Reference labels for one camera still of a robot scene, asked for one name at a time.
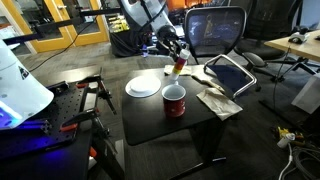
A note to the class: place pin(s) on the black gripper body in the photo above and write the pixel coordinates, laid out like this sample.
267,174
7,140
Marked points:
168,36

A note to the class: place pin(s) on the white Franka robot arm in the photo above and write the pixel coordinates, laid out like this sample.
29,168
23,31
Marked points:
20,90

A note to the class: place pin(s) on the red white enamel mug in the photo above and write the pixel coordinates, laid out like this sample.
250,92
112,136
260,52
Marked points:
174,105

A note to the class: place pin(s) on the flat beige cloth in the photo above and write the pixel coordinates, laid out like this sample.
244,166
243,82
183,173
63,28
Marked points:
185,70

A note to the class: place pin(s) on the black mesh office chair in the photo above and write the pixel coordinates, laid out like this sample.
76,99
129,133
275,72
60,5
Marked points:
215,30

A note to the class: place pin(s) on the white round plate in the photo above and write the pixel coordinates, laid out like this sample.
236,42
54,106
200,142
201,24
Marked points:
143,86

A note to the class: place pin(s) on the yellow green box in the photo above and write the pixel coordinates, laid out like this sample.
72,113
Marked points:
120,26

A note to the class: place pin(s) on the creased beige cloth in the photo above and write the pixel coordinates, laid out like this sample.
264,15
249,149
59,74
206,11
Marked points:
218,103

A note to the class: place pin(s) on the black padded office chair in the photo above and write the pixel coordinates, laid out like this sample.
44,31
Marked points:
256,50

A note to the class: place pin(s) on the yellow framed glass door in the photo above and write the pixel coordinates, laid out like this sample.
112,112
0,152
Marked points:
93,38
53,43

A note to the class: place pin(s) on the orange black bar clamp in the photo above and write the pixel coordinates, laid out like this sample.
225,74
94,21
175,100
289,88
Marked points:
80,116
103,93

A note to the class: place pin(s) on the black metal boom beam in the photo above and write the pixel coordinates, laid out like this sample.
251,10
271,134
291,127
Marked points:
60,23

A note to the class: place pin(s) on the black desk device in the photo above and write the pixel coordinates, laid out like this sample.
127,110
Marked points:
296,39

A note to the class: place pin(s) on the light wooden desk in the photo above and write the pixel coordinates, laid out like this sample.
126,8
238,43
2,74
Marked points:
300,50

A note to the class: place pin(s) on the black perforated breadboard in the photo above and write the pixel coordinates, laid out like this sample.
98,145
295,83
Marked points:
63,100

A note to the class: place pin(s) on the yellow black floor gadget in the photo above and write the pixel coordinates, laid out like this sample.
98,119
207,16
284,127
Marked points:
282,132

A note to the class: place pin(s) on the white box panel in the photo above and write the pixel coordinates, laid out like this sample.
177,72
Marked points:
308,96

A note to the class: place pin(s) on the white power plug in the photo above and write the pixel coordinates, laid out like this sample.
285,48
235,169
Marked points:
286,140

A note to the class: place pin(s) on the black table pedestal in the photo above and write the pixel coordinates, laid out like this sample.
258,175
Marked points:
206,140

